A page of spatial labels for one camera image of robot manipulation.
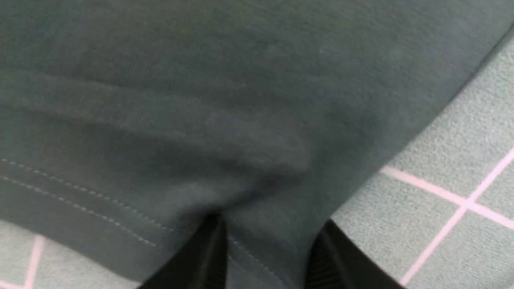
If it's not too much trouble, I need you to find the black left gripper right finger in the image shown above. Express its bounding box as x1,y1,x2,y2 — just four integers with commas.
305,219,404,289

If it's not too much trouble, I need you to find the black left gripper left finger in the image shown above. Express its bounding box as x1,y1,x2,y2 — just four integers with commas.
139,214,228,289

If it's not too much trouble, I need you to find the green long-sleeve top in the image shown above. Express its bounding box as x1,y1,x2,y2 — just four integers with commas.
1,0,513,289

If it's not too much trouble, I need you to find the green checked table cloth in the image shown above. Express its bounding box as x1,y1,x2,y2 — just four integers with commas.
1,35,513,289

